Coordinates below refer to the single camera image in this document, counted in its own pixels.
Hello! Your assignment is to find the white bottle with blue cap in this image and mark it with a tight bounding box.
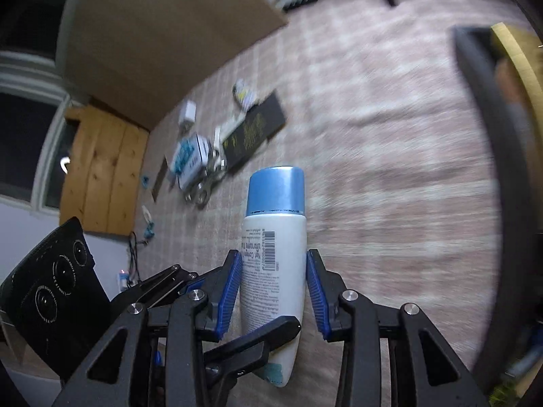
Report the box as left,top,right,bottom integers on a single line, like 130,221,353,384
239,166,307,389

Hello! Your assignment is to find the black box with gold print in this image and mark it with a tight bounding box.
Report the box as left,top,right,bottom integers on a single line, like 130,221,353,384
220,89,288,175

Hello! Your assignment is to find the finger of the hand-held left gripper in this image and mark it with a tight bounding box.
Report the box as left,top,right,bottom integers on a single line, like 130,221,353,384
110,264,207,309
203,316,302,407

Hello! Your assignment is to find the blue and white box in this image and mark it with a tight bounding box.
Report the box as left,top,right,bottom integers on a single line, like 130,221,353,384
171,133,211,188

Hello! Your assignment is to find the black container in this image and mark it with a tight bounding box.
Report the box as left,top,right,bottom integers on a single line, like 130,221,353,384
449,24,543,407

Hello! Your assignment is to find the bunch of keys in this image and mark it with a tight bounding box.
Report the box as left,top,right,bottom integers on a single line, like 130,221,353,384
184,153,228,209

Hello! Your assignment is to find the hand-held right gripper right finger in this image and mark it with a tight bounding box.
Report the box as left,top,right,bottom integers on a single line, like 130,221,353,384
306,249,488,407

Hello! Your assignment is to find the pine plank board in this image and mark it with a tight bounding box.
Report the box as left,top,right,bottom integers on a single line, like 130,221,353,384
58,105,150,237

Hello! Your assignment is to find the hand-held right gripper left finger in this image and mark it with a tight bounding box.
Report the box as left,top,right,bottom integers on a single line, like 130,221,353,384
53,249,243,407

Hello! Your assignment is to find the dark flat card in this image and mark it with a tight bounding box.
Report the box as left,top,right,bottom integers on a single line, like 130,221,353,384
150,156,169,203

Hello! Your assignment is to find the white charger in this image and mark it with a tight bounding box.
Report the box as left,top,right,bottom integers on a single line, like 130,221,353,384
179,100,199,131

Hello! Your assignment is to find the black appliance with round dials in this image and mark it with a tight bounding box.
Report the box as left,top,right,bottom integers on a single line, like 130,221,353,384
0,216,112,383

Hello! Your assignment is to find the small white and yellow packet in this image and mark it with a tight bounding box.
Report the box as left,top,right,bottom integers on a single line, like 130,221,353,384
232,78,260,110

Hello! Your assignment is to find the large brown wooden board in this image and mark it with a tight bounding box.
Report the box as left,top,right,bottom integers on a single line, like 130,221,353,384
56,0,290,133

